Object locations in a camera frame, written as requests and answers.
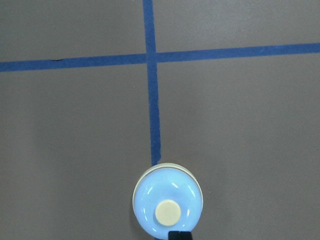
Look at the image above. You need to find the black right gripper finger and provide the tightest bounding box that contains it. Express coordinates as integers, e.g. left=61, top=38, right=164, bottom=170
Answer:
left=168, top=231, right=193, bottom=240

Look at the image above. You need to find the light blue desk bell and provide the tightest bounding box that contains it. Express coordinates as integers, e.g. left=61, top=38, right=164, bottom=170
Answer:
left=132, top=163, right=204, bottom=240

